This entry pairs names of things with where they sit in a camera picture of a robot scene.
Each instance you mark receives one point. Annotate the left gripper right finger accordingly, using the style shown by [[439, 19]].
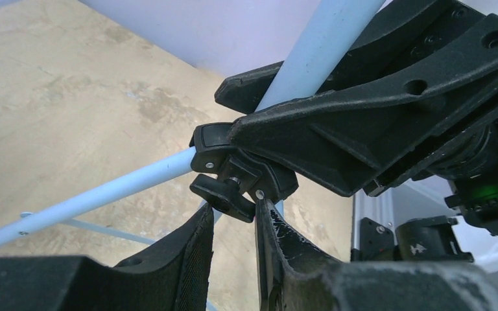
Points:
[[294, 274]]

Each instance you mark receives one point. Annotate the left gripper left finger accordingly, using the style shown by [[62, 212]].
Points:
[[170, 274]]

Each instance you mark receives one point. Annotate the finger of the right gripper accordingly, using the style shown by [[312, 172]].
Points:
[[243, 92], [287, 134]]

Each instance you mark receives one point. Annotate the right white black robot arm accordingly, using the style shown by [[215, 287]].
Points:
[[419, 237]]

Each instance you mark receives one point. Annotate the light blue music stand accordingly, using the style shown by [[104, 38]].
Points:
[[332, 29]]

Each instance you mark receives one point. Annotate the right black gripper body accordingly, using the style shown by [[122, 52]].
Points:
[[398, 102]]

